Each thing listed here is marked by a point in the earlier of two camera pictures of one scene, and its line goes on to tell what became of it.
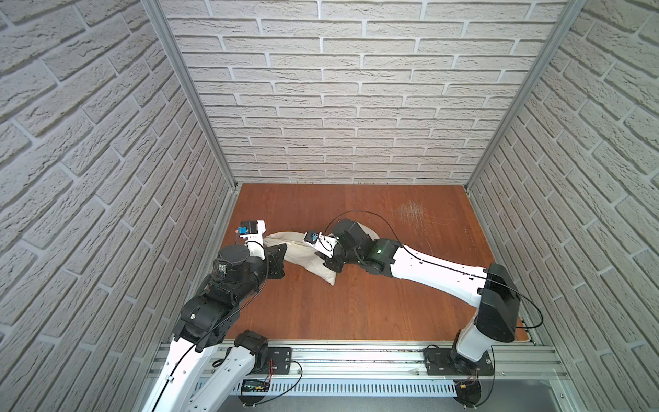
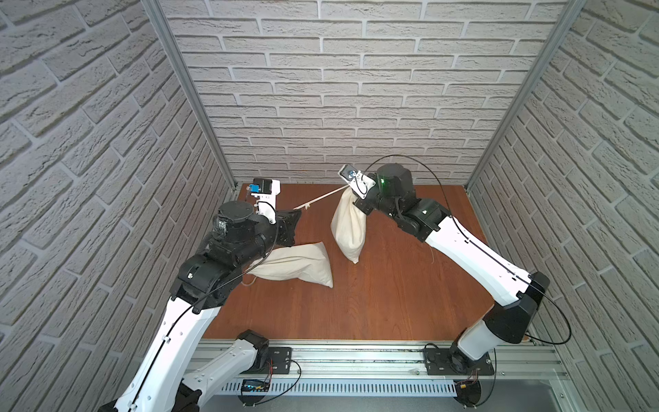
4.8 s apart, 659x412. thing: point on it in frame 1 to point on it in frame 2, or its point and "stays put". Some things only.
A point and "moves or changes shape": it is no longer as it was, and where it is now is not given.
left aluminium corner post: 160,21 stays put
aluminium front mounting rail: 531,360 stays put
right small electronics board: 468,392 stays put
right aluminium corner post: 569,15 stays put
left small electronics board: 252,391 stays put
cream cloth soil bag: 302,254 moves or changes shape
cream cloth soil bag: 374,236 to 348,224
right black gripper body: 330,263 to 366,205
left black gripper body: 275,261 to 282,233
